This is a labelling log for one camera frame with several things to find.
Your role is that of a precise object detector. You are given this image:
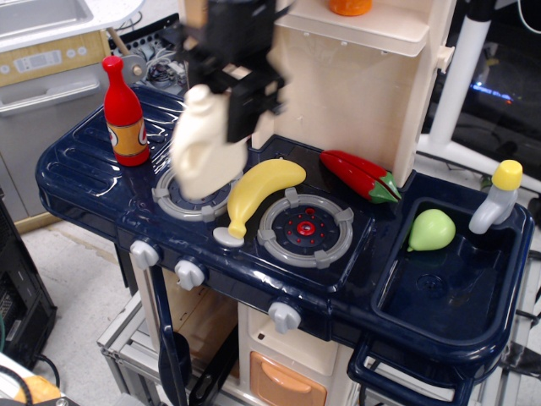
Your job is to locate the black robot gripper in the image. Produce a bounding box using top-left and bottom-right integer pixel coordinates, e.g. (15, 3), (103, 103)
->
(177, 1), (292, 143)

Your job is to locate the cream detergent bottle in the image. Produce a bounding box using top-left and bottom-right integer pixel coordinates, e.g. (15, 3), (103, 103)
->
(169, 85), (248, 200)

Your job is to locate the navy toy sink basin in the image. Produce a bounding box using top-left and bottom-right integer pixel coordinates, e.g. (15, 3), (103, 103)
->
(371, 199), (533, 346)

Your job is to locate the yellow toy banana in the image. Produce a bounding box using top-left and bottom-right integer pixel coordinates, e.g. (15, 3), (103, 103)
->
(213, 158), (307, 248)

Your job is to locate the red ketchup bottle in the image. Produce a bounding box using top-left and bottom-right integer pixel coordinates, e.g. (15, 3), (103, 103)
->
(101, 56), (150, 167)

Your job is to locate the grey left stove burner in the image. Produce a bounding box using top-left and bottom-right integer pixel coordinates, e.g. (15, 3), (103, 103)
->
(151, 169), (242, 223)

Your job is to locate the grey stove burner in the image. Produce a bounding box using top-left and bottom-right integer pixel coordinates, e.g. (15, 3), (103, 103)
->
(257, 188), (354, 269)
(151, 169), (242, 223)

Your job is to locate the cream toy kitchen cabinet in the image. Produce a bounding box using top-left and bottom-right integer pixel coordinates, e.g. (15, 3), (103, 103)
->
(177, 0), (458, 187)

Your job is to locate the orange toy on shelf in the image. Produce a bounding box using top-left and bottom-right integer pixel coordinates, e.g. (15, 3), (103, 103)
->
(329, 0), (373, 17)

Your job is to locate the grey right stove burner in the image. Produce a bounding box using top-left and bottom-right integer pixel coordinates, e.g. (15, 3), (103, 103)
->
(257, 188), (354, 269)

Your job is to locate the grey toy dishwasher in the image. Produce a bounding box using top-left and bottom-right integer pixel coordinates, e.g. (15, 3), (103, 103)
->
(0, 0), (147, 225)

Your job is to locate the red toy chili pepper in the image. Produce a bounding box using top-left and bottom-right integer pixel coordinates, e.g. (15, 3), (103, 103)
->
(320, 150), (402, 204)

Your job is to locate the grey left stove knob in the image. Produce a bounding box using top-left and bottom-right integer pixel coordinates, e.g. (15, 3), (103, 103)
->
(130, 240), (160, 269)

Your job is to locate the grey stove knob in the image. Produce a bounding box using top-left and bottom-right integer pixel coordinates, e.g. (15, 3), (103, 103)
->
(174, 260), (205, 291)
(130, 240), (160, 269)
(268, 302), (302, 334)

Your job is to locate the grey middle stove knob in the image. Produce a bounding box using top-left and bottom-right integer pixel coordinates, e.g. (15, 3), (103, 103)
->
(174, 260), (205, 291)

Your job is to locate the white pipe stand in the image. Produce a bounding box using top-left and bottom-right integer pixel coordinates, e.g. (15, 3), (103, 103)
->
(418, 1), (540, 167)

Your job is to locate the grey right stove knob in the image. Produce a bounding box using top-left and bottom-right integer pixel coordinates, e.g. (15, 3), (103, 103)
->
(268, 302), (302, 334)

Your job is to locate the navy toy kitchen counter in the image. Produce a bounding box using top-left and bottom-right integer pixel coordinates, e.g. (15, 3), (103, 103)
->
(36, 86), (516, 387)

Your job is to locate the green toy pear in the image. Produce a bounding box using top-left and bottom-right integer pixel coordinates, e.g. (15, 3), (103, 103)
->
(407, 209), (456, 252)

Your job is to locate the navy hanging ladle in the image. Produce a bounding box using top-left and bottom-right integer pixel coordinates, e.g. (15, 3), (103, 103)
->
(150, 265), (189, 406)

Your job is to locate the grey yellow toy faucet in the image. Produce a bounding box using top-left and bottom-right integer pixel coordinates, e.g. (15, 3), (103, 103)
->
(469, 160), (522, 234)

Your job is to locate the orange toy drawer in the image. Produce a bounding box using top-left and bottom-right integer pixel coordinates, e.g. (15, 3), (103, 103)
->
(249, 352), (327, 406)

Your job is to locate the black computer case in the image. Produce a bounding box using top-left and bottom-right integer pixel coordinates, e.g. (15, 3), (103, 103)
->
(1, 205), (57, 369)

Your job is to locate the aluminium frame base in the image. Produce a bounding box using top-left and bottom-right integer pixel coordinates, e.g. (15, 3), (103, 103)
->
(97, 294), (165, 405)

